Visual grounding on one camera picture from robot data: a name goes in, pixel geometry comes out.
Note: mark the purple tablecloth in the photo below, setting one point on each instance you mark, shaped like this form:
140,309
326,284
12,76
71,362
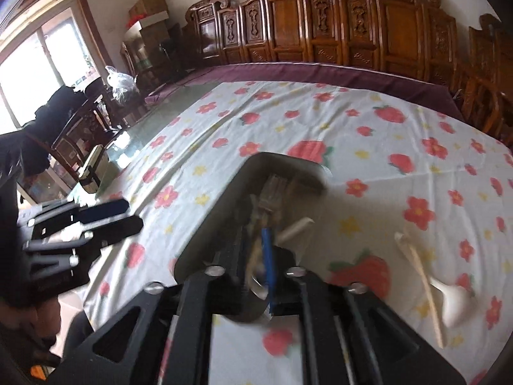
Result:
320,73

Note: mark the light wooden chopstick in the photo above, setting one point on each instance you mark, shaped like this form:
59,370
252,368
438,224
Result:
427,292
402,242

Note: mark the wide carved wooden screen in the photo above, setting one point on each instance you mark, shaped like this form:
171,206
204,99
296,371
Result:
320,20

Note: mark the wooden armchair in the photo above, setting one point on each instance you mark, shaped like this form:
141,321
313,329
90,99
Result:
485,104

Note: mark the white ceramic spoon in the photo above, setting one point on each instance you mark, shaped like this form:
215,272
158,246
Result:
453,300

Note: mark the floral tablecloth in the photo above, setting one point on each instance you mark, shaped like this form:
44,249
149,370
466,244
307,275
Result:
360,160

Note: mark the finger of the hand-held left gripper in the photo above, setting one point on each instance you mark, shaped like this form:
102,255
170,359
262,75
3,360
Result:
102,209
120,227

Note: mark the dark wooden chair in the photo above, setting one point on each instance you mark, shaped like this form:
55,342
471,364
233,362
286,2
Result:
86,128

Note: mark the person's left hand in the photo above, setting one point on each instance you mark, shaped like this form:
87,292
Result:
48,323

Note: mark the cream plastic fork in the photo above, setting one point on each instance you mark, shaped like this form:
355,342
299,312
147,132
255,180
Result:
298,230

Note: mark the wooden framed window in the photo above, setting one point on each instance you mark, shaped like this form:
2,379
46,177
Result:
40,60

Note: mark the metal fork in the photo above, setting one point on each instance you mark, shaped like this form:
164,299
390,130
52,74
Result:
273,194

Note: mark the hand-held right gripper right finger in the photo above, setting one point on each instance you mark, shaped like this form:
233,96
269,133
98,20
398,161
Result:
267,260

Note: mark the clear plastic bag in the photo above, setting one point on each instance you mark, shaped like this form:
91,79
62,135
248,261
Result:
120,86

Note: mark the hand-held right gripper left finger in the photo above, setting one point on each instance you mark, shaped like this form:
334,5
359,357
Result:
230,280

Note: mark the large metal spoon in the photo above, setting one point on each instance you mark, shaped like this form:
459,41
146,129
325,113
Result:
256,284

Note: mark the black cloth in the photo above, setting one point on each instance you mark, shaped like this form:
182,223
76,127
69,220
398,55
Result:
60,108

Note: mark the narrow carved wooden screen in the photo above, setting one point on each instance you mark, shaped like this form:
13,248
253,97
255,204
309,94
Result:
495,48

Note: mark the metal tray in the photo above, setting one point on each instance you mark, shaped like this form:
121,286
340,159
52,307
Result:
224,216

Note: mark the stack of cardboard boxes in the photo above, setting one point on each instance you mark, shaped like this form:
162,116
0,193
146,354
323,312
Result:
150,20

